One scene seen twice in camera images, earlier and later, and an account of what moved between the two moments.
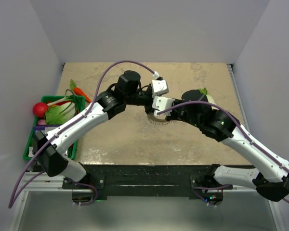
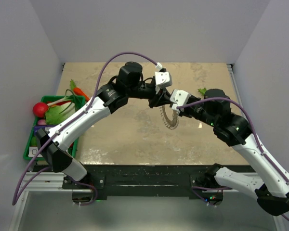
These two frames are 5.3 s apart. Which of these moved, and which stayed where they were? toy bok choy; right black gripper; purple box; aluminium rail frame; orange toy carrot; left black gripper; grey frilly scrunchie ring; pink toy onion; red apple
Moved: right black gripper; left black gripper; grey frilly scrunchie ring
Stayed: orange toy carrot; red apple; purple box; pink toy onion; aluminium rail frame; toy bok choy
